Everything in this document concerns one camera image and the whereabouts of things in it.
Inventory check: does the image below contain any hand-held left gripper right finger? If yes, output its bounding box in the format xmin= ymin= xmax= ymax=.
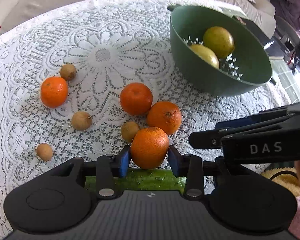
xmin=168 ymin=145 xmax=250 ymax=200

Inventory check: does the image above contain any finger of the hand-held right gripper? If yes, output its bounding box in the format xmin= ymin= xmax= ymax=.
xmin=189 ymin=113 xmax=295 ymax=153
xmin=214 ymin=101 xmax=300 ymax=129

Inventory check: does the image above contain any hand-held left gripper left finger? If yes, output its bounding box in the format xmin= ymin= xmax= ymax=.
xmin=49 ymin=145 xmax=131 ymax=200

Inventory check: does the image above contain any orange tangerine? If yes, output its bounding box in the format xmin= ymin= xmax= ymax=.
xmin=147 ymin=101 xmax=182 ymax=135
xmin=40 ymin=77 xmax=68 ymax=108
xmin=119 ymin=82 xmax=153 ymax=116
xmin=130 ymin=127 xmax=170 ymax=170

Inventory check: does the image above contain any brown longan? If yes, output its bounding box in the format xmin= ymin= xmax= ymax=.
xmin=59 ymin=64 xmax=77 ymax=81
xmin=36 ymin=143 xmax=53 ymax=161
xmin=121 ymin=121 xmax=140 ymax=142
xmin=71 ymin=112 xmax=92 ymax=131

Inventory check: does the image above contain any green colander bowl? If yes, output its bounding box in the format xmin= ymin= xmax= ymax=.
xmin=167 ymin=4 xmax=277 ymax=97

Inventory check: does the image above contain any green cucumber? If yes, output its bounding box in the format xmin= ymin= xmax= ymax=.
xmin=84 ymin=169 xmax=187 ymax=196

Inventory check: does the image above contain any yellow fluffy cushion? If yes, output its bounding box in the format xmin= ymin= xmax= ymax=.
xmin=261 ymin=166 xmax=300 ymax=198

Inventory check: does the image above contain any yellow-green pear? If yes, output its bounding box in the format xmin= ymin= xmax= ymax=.
xmin=189 ymin=44 xmax=220 ymax=69
xmin=202 ymin=26 xmax=235 ymax=59

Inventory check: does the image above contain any black notebook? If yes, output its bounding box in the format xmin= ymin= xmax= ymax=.
xmin=231 ymin=15 xmax=274 ymax=42

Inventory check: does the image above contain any grey chair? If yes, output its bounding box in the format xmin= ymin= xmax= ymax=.
xmin=274 ymin=15 xmax=300 ymax=47

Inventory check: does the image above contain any white lace tablecloth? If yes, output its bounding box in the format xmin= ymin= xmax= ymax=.
xmin=0 ymin=0 xmax=294 ymax=233

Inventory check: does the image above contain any black cable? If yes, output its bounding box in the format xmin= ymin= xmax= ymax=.
xmin=269 ymin=170 xmax=298 ymax=181

